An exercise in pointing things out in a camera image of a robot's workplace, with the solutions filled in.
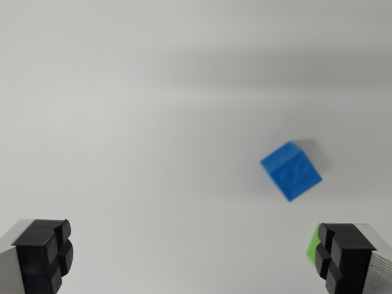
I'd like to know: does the green cube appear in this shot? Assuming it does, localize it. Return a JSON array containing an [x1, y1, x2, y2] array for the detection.
[[306, 223, 321, 263]]

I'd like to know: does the gripper right finger with silver black pad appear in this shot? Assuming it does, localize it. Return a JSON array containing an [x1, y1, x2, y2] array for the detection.
[[315, 222, 392, 294]]

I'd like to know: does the blue cube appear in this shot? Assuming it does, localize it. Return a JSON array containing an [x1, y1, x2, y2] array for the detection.
[[260, 141, 323, 202]]

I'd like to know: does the gripper left finger with silver black pad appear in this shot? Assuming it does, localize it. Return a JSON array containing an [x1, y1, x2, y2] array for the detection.
[[0, 218, 74, 294]]

